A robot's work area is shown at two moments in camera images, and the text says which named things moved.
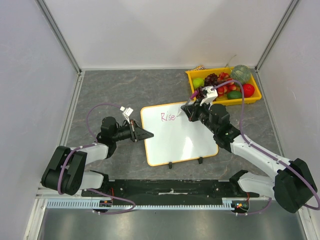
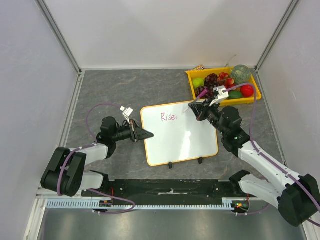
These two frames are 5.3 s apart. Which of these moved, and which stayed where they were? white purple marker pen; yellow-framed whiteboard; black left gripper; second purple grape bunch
Moved: white purple marker pen
Stayed: second purple grape bunch; black left gripper; yellow-framed whiteboard
